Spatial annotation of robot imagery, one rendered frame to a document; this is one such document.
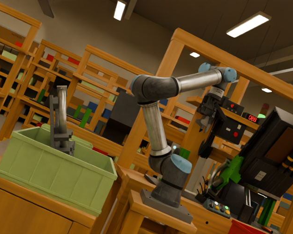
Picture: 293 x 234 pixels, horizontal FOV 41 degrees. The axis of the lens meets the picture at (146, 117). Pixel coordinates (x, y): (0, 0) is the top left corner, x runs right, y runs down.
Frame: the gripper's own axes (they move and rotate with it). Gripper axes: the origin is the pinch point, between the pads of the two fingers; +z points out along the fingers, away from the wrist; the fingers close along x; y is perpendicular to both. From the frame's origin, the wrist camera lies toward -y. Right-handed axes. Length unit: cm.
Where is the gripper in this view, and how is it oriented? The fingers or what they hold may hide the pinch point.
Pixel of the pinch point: (203, 131)
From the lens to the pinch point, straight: 214.8
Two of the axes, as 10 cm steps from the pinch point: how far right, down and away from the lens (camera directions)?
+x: 1.8, 0.3, -9.8
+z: -4.0, 9.1, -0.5
